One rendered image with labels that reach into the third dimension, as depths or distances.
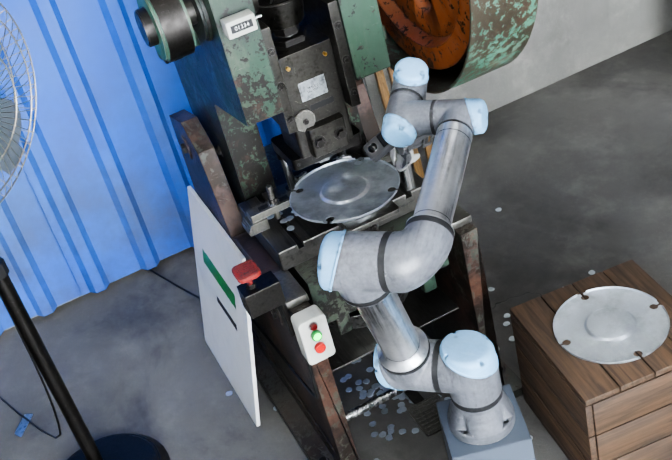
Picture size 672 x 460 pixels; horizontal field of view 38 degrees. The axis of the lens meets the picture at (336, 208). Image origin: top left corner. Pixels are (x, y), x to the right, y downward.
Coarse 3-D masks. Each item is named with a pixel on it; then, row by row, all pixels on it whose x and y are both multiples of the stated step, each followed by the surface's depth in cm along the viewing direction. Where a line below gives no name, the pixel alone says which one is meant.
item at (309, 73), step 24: (288, 48) 239; (312, 48) 238; (288, 72) 238; (312, 72) 241; (336, 72) 243; (312, 96) 243; (336, 96) 246; (312, 120) 245; (336, 120) 246; (288, 144) 257; (312, 144) 246; (336, 144) 249
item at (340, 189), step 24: (336, 168) 264; (360, 168) 261; (384, 168) 259; (312, 192) 257; (336, 192) 253; (360, 192) 251; (384, 192) 249; (312, 216) 248; (336, 216) 245; (360, 216) 242
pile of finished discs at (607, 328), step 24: (600, 288) 266; (624, 288) 264; (576, 312) 261; (600, 312) 258; (624, 312) 256; (648, 312) 255; (576, 336) 254; (600, 336) 251; (624, 336) 249; (648, 336) 248; (600, 360) 245; (624, 360) 243
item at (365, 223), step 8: (384, 208) 244; (392, 208) 243; (368, 216) 242; (376, 216) 242; (384, 216) 241; (344, 224) 242; (352, 224) 241; (360, 224) 240; (368, 224) 240; (376, 224) 257
